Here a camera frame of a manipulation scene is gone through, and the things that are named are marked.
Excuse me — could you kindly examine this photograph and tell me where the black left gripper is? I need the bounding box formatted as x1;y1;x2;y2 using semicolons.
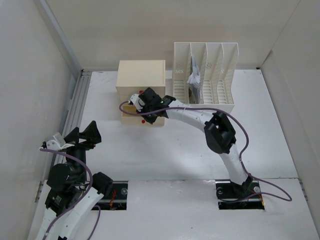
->
62;120;101;182

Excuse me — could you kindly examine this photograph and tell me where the beige wooden drawer cabinet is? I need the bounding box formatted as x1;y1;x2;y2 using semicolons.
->
116;60;166;127

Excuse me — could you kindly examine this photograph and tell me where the grey setup guide booklet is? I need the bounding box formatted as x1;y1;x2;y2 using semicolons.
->
187;54;202;104

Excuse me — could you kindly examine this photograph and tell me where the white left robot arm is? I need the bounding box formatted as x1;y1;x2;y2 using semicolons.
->
36;120;113;240

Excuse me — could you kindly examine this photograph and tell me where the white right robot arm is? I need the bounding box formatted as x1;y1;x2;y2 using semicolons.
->
130;87;253;197

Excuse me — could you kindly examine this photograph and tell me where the white plastic file organizer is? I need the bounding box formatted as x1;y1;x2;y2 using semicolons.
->
172;42;239;113

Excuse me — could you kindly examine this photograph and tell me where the aluminium frame rail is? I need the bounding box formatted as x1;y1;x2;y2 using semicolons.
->
49;69;92;180

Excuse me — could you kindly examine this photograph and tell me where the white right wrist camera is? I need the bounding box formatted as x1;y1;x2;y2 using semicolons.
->
128;93;140;108

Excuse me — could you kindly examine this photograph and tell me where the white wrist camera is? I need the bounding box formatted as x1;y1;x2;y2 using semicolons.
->
128;93;140;108
40;132;73;151

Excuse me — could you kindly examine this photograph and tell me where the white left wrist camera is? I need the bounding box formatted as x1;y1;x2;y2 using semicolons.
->
40;132;73;151

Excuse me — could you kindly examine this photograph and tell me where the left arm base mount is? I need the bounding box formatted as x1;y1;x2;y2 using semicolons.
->
95;181;129;211

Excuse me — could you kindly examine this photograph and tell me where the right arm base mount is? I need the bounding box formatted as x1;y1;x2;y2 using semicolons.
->
215;179;265;210

